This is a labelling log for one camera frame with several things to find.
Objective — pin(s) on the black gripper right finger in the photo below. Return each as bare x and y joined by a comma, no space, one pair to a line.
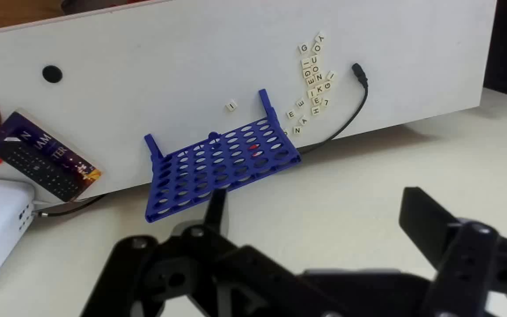
465,258

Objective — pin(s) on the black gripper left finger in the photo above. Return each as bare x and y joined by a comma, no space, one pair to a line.
148,265

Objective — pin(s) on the blue connect four gameboard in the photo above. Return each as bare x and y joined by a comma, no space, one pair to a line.
224,165

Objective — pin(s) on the black remote control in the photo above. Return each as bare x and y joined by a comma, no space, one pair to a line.
35,165

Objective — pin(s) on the cream letter tile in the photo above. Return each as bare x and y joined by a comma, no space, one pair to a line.
303,49
326,88
231,107
308,73
317,49
290,116
319,36
315,110
301,105
331,75
305,121
313,59
296,130
312,93

